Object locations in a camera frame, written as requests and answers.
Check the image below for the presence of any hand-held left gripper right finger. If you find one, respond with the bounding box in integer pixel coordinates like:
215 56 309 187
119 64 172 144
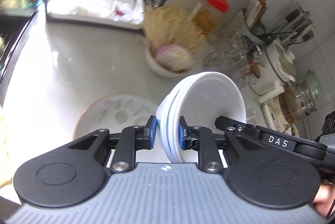
178 115 323 174

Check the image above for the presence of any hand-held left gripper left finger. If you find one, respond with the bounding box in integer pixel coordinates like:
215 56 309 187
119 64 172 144
39 115 158 174

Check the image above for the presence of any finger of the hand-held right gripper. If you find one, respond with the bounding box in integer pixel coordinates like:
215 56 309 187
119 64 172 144
215 116 263 139

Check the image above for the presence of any light blue bowl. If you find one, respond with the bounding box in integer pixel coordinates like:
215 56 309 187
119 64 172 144
164 75 189 162
156 90 182 164

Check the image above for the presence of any small white bowl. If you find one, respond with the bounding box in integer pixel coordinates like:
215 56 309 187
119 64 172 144
171 72 247 160

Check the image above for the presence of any white leaf print plate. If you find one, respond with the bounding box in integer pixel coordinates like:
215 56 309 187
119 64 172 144
75 94 168 141

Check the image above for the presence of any person's right hand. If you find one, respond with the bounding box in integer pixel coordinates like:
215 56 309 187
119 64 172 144
313 185 335 223

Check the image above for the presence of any speckled paper cup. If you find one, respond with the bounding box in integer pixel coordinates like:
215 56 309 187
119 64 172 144
284 125 300 137

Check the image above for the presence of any cream kettle base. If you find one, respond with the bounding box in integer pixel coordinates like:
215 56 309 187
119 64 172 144
263 97 294 132

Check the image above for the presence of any glass kettle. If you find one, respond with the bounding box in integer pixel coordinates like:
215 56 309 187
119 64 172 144
278 71 321 125

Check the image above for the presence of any white ceramic bowl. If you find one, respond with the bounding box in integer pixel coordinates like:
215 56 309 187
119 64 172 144
145 43 195 79

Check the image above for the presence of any group of glass cups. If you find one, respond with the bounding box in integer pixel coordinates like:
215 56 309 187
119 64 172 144
204 32 263 89

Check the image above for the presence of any white electric pot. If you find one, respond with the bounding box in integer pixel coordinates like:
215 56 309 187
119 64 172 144
248 39 298 103

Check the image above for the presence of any garlic bulb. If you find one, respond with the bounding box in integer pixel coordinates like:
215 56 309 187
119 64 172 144
156 44 193 73

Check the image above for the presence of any dried noodles bundle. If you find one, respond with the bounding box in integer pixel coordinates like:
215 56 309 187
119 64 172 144
143 5 210 55

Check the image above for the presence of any red lid jar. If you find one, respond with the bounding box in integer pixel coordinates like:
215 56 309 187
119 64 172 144
192 0 230 36

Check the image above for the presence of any bunch of chopsticks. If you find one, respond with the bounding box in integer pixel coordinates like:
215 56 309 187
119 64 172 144
245 0 269 30

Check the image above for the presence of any white rack tray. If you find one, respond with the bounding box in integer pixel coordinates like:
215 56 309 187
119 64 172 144
47 0 147 30

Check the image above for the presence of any yellow cloth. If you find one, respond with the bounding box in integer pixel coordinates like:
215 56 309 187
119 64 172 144
0 115 7 162

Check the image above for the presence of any black sink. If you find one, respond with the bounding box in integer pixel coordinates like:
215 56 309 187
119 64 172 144
0 12 40 107

